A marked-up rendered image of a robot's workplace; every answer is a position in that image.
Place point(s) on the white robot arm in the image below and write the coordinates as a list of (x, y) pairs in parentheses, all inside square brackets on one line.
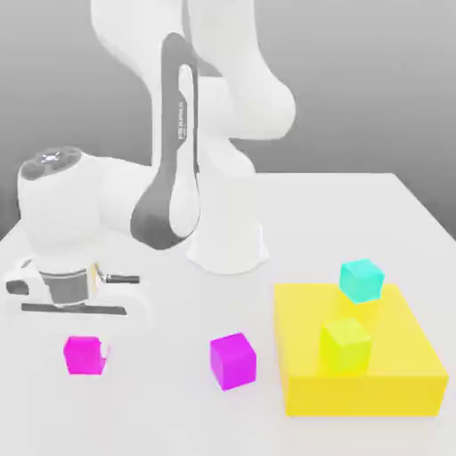
[(213, 107)]

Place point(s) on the small cyan cube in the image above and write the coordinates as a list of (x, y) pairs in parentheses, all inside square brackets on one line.
[(360, 280)]

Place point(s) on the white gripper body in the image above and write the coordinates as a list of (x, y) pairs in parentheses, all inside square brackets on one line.
[(135, 306)]

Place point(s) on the small magenta cube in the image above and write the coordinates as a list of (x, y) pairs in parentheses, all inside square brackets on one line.
[(233, 361), (83, 354)]

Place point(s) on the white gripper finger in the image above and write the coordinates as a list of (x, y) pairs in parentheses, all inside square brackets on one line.
[(105, 351)]

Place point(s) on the small yellow-green cube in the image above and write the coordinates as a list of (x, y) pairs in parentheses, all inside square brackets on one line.
[(345, 346)]

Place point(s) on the large yellow box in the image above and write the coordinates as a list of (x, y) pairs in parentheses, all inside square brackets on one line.
[(384, 384)]

